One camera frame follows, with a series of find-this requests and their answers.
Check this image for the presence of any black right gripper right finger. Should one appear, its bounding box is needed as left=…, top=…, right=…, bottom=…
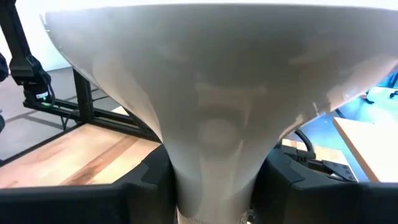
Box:
left=251, top=146, right=398, bottom=224

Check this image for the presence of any large light wood table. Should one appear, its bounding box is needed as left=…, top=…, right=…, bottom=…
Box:
left=331, top=116, right=398, bottom=183

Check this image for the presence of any white flood lightbulb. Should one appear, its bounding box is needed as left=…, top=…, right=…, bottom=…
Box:
left=42, top=2, right=398, bottom=224

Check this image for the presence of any black cable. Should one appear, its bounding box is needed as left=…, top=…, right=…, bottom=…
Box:
left=294, top=128, right=317, bottom=158

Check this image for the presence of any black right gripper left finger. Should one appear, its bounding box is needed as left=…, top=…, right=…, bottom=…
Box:
left=0, top=144, right=178, bottom=224

